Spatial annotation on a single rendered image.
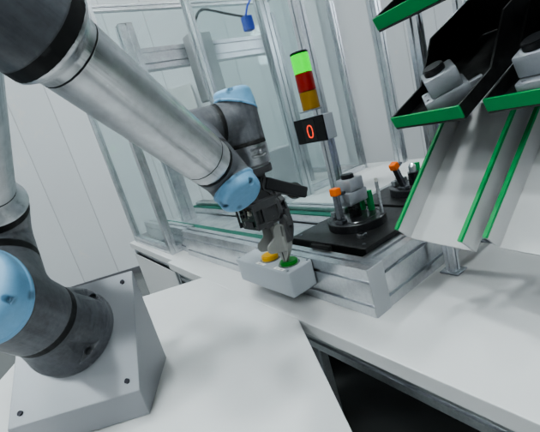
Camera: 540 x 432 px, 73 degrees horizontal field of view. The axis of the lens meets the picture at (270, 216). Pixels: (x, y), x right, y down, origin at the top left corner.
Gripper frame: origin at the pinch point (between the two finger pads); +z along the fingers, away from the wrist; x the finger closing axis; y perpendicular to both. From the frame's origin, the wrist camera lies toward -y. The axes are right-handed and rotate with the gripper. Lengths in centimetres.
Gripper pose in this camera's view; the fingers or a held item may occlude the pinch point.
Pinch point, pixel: (286, 254)
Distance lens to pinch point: 78.6
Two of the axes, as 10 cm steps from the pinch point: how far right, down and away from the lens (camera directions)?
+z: 2.6, 9.3, 2.4
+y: -7.7, 3.5, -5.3
